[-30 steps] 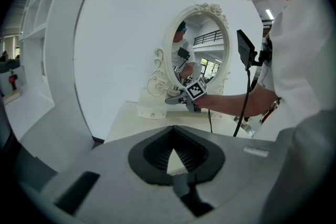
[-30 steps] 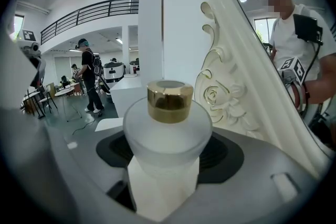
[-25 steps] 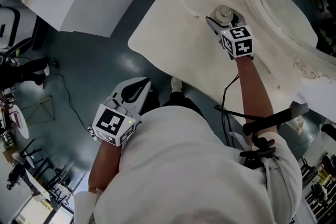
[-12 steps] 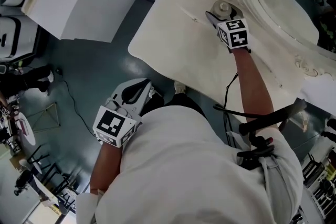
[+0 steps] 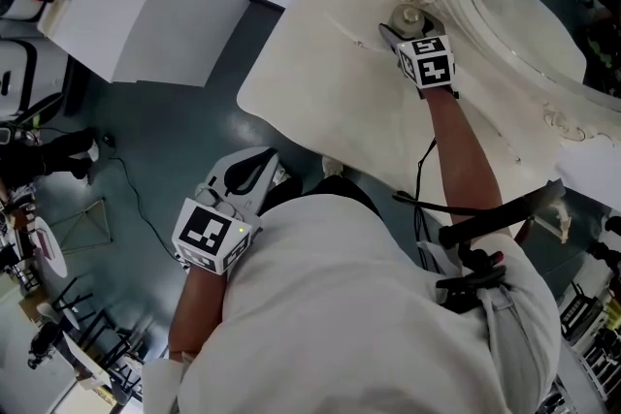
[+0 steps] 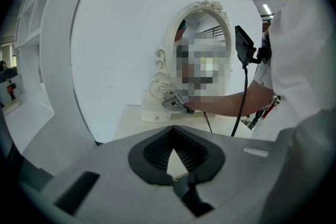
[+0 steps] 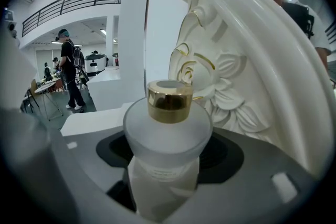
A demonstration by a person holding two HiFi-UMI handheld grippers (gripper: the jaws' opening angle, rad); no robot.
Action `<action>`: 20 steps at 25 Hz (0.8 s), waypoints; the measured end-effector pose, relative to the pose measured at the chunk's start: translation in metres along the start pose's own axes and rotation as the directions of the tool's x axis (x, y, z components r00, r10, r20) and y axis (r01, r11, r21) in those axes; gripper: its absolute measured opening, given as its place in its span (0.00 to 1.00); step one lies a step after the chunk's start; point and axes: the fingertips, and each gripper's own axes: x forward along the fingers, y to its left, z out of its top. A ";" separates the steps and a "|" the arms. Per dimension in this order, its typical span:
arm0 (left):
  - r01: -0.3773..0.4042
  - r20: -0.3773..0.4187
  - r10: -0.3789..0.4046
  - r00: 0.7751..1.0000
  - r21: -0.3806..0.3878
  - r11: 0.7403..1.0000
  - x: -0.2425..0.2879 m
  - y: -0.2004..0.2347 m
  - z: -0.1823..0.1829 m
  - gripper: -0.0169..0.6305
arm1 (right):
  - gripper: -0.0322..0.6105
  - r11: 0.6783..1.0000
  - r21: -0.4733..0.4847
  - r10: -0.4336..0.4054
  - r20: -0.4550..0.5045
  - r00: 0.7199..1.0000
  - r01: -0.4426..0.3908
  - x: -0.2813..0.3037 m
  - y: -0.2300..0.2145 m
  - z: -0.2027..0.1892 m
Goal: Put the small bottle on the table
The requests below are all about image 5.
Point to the white shelf cabinet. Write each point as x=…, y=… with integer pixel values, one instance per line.
x=97, y=14

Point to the person's left forearm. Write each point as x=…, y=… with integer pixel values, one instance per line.
x=196, y=310

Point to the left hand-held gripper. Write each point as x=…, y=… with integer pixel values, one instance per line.
x=208, y=232

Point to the white and black appliance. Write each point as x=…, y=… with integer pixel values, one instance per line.
x=29, y=77

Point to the black metal chair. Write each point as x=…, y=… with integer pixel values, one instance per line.
x=579, y=312

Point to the round white side table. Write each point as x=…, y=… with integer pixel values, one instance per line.
x=51, y=252

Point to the black chest camera mount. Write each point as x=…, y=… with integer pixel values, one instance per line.
x=490, y=220

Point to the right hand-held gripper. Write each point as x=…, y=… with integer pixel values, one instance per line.
x=429, y=68

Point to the person's black trousers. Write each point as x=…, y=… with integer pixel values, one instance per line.
x=335, y=191

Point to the person's white shoe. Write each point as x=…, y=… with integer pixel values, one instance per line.
x=333, y=166

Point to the person's right forearm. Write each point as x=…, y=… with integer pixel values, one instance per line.
x=461, y=160

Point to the cream carved dressing table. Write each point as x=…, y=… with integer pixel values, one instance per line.
x=339, y=102

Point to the oval cream framed mirror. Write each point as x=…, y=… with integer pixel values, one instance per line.
x=485, y=14

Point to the person's white shirt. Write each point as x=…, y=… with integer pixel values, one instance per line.
x=349, y=315

